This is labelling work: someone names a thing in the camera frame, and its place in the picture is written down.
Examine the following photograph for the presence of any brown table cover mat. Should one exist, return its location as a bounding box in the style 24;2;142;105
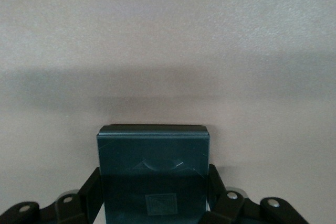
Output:
0;0;336;224

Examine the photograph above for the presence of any black phone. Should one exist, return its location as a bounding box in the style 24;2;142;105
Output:
96;124;212;224

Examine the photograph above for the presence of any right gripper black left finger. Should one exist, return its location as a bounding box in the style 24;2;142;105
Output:
0;167;102;224

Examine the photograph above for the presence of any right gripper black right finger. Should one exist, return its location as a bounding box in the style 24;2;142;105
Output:
202;163;312;224

